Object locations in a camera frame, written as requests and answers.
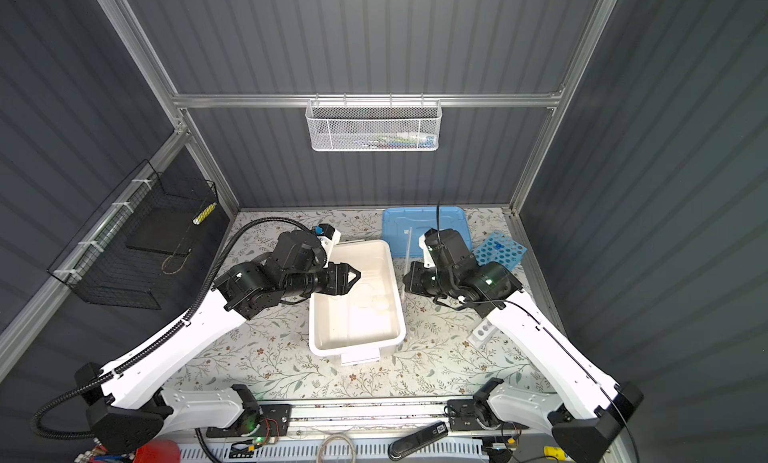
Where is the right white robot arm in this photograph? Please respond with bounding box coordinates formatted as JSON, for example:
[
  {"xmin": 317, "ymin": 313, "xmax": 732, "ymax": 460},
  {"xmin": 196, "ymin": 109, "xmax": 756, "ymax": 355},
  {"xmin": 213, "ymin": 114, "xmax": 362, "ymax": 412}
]
[{"xmin": 404, "ymin": 228, "xmax": 644, "ymax": 462}]

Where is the white wire wall basket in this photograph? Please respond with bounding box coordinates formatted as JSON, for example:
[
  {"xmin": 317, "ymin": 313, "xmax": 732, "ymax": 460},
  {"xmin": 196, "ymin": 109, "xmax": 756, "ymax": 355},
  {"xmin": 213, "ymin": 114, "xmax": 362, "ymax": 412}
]
[{"xmin": 305, "ymin": 100, "xmax": 443, "ymax": 152}]

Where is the yellow bottle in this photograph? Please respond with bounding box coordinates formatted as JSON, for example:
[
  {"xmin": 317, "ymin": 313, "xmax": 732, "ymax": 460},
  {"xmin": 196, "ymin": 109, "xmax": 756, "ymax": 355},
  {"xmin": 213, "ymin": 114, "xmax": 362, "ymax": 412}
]
[{"xmin": 543, "ymin": 446, "xmax": 568, "ymax": 462}]

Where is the coiled beige cable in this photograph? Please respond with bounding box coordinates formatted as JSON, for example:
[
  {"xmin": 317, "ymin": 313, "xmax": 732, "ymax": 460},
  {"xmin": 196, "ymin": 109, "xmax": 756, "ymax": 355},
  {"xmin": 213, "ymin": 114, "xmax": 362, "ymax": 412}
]
[{"xmin": 316, "ymin": 432, "xmax": 358, "ymax": 463}]

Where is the white small tube rack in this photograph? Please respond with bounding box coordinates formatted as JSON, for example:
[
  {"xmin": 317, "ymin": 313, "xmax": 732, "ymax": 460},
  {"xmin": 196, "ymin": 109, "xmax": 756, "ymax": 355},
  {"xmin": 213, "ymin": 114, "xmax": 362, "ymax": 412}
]
[{"xmin": 468, "ymin": 318, "xmax": 498, "ymax": 349}]

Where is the red pen cup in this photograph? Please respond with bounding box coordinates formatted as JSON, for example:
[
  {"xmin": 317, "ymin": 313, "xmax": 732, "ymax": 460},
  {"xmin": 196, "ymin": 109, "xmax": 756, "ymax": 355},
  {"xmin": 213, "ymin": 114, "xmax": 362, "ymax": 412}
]
[{"xmin": 74, "ymin": 438, "xmax": 181, "ymax": 463}]

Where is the black handheld device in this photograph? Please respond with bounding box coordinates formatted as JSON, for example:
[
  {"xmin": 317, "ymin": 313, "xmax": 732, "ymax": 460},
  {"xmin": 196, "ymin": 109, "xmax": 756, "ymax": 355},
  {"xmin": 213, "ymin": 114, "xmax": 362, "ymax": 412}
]
[{"xmin": 387, "ymin": 421, "xmax": 449, "ymax": 462}]

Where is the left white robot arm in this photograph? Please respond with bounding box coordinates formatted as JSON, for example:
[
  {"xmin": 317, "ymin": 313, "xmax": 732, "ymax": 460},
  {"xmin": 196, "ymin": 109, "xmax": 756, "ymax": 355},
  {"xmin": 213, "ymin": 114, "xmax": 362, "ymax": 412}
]
[{"xmin": 29, "ymin": 220, "xmax": 361, "ymax": 454}]

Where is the blue plastic bin lid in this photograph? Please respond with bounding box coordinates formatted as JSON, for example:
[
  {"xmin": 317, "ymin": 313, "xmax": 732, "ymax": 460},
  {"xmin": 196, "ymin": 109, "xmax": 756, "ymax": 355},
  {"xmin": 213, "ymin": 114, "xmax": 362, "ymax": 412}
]
[{"xmin": 382, "ymin": 206, "xmax": 473, "ymax": 258}]

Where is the black wire wall basket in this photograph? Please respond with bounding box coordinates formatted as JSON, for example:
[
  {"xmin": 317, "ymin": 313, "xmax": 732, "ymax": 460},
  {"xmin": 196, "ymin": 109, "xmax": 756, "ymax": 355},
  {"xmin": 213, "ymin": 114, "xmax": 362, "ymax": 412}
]
[{"xmin": 48, "ymin": 166, "xmax": 226, "ymax": 310}]

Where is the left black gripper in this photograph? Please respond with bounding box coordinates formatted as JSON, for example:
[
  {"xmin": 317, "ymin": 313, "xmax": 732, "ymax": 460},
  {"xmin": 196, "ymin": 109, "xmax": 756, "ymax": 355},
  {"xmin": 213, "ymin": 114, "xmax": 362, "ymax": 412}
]
[{"xmin": 282, "ymin": 259, "xmax": 361, "ymax": 301}]

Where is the long glass stirring rod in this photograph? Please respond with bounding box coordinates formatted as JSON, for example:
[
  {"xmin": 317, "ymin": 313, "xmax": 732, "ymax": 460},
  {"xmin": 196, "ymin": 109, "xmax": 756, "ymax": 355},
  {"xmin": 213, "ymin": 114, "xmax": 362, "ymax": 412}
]
[{"xmin": 400, "ymin": 227, "xmax": 413, "ymax": 304}]

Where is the white plastic storage bin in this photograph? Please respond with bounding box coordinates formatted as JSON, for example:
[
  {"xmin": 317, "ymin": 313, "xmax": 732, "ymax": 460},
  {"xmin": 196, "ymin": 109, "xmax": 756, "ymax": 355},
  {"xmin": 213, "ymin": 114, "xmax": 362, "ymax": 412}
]
[{"xmin": 309, "ymin": 240, "xmax": 406, "ymax": 366}]

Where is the blue test tube rack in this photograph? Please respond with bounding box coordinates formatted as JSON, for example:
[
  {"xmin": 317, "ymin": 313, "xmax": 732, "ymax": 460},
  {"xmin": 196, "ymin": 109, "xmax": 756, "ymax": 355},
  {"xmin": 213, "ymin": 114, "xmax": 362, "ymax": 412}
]
[{"xmin": 473, "ymin": 230, "xmax": 527, "ymax": 272}]

